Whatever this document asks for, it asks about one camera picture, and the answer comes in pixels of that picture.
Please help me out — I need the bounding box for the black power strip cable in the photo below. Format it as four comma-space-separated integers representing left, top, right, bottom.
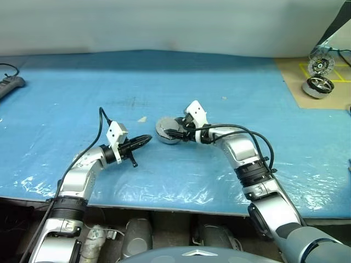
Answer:
0, 63, 20, 79

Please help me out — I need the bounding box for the white wrapped bundle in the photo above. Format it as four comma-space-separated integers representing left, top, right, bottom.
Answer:
81, 224, 126, 260

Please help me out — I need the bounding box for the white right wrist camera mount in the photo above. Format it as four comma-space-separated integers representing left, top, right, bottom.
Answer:
183, 100, 208, 144

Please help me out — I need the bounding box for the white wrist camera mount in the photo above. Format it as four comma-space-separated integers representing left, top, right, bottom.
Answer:
183, 100, 208, 144
106, 121, 129, 165

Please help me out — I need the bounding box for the dark gray power strip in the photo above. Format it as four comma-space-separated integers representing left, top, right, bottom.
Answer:
0, 76, 26, 100

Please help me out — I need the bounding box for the dark slanted stand leg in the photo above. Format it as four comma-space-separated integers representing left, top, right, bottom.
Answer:
314, 0, 351, 52

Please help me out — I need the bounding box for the black thin cable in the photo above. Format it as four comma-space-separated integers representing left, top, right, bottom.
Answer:
327, 47, 351, 67

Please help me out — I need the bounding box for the dark rounded cylinder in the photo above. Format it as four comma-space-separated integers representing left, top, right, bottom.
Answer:
195, 222, 234, 249
121, 218, 154, 259

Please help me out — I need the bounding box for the gray motor housing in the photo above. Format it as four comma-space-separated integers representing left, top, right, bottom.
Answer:
301, 82, 334, 99

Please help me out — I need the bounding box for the brown cardboard mat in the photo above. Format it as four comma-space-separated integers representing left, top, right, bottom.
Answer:
274, 55, 351, 111

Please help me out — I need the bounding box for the gray toothed motor lid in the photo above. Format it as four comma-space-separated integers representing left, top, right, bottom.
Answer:
307, 53, 335, 76
155, 117, 179, 138

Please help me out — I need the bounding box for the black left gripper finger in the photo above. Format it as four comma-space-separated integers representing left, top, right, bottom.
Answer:
133, 138, 152, 150
130, 134, 153, 144

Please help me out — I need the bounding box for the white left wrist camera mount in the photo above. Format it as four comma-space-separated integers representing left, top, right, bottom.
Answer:
106, 121, 129, 165

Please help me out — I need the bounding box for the blue plastic table sheet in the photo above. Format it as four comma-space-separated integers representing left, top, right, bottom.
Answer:
0, 49, 351, 220

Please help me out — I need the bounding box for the gray robot torso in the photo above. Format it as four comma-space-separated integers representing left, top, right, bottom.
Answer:
117, 245, 284, 263

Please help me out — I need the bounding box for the silver spoked rotor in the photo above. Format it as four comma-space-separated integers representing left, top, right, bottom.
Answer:
305, 76, 336, 93

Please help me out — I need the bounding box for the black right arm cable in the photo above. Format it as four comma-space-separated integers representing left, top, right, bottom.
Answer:
202, 124, 277, 175

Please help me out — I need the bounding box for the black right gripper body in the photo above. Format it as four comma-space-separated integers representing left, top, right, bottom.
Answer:
181, 115, 197, 142

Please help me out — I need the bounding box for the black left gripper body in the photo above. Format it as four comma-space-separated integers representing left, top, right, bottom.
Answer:
118, 139, 138, 169

